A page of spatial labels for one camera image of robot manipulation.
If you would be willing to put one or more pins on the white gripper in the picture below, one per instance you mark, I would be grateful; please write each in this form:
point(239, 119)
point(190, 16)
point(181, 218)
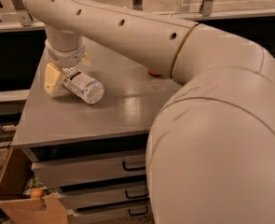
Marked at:
point(66, 57)

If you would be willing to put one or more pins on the clear plastic water bottle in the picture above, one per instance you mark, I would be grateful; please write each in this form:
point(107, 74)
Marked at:
point(87, 88)

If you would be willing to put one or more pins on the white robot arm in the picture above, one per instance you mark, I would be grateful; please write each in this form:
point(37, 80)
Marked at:
point(210, 156)

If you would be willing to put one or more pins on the red apple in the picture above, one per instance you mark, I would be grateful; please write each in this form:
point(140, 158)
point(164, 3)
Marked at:
point(153, 73)

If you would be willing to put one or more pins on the grey drawer cabinet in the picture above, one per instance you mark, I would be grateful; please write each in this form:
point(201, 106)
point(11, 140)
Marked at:
point(64, 127)

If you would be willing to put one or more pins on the top grey drawer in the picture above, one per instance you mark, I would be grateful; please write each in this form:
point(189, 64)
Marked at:
point(81, 170)

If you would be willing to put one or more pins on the grey drawer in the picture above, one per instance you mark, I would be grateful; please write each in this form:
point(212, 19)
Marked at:
point(134, 209)
point(81, 170)
point(86, 198)

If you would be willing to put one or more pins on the green packet in box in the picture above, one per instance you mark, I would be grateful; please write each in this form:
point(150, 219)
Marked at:
point(32, 183)

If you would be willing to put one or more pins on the orange fruit in box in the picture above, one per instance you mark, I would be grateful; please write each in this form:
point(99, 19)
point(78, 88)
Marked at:
point(37, 193)

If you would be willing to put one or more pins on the middle grey drawer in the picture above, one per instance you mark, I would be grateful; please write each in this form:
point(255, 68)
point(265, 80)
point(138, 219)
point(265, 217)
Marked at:
point(86, 198)

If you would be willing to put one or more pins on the cardboard box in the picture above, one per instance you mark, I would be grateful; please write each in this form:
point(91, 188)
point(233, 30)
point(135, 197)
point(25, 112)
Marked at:
point(25, 210)

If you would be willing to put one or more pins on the bottom grey drawer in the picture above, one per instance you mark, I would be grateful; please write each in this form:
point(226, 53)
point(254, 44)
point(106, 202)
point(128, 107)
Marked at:
point(134, 209)

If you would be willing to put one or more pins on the metal railing frame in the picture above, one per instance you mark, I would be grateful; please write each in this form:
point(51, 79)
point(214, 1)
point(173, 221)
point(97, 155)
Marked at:
point(137, 0)

